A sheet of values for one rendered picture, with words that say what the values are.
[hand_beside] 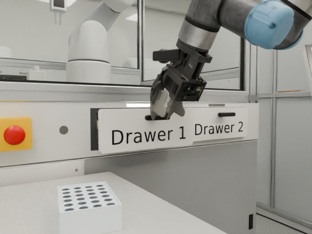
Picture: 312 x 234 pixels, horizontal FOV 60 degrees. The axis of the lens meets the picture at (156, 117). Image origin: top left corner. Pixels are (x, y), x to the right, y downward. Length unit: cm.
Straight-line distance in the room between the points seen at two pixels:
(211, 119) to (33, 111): 56
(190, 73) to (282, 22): 19
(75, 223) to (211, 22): 42
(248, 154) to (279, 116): 140
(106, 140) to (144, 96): 20
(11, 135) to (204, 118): 58
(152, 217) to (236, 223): 73
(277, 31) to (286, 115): 199
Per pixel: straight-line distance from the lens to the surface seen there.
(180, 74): 60
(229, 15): 52
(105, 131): 67
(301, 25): 63
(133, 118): 70
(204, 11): 55
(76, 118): 72
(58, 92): 71
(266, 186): 268
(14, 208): 55
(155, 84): 63
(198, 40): 56
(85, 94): 73
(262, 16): 49
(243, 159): 111
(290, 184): 252
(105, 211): 40
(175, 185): 90
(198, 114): 90
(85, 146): 73
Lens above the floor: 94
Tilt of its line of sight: 3 degrees down
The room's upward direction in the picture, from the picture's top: straight up
